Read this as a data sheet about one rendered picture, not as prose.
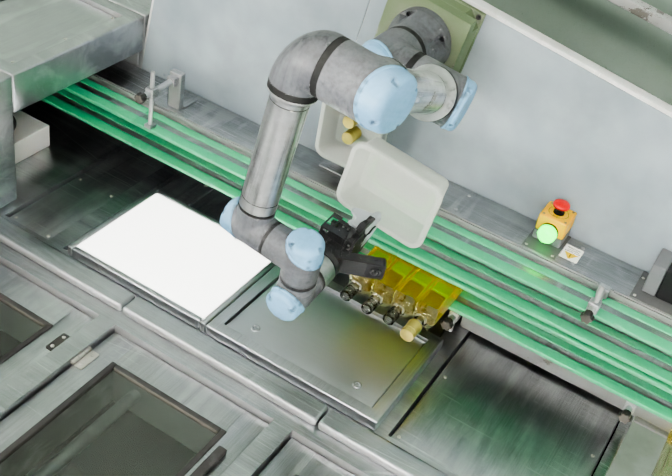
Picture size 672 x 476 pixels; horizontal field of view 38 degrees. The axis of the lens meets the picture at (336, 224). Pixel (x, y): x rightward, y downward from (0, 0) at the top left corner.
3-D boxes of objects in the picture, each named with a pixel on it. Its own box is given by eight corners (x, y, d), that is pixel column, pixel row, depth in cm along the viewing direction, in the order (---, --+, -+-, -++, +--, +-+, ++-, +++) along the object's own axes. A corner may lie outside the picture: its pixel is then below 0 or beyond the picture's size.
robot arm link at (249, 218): (268, 14, 162) (207, 237, 190) (321, 45, 159) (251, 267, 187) (305, 0, 171) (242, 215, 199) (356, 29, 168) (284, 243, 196)
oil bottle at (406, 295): (425, 268, 243) (384, 312, 227) (430, 250, 239) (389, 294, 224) (445, 278, 241) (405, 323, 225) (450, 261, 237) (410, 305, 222)
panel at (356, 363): (155, 196, 268) (67, 254, 243) (155, 187, 266) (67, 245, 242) (441, 347, 238) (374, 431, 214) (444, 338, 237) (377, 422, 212)
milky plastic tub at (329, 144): (330, 140, 256) (312, 153, 250) (344, 64, 243) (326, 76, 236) (387, 166, 250) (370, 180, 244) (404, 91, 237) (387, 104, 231)
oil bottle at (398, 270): (405, 258, 245) (363, 302, 229) (410, 241, 241) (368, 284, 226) (425, 268, 243) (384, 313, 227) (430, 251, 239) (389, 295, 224)
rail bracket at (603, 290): (594, 288, 220) (575, 319, 210) (605, 263, 215) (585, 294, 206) (611, 296, 219) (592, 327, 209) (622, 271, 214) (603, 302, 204)
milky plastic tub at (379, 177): (375, 123, 211) (355, 138, 204) (462, 176, 205) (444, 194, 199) (352, 183, 222) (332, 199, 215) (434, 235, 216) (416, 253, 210)
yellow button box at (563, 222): (542, 222, 234) (531, 236, 229) (551, 197, 230) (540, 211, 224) (569, 234, 232) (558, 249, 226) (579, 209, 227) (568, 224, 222)
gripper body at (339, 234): (336, 209, 207) (304, 240, 199) (369, 229, 205) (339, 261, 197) (329, 233, 213) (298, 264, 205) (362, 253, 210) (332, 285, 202)
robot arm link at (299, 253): (264, 230, 183) (257, 268, 191) (312, 262, 180) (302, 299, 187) (289, 209, 188) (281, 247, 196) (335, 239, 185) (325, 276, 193)
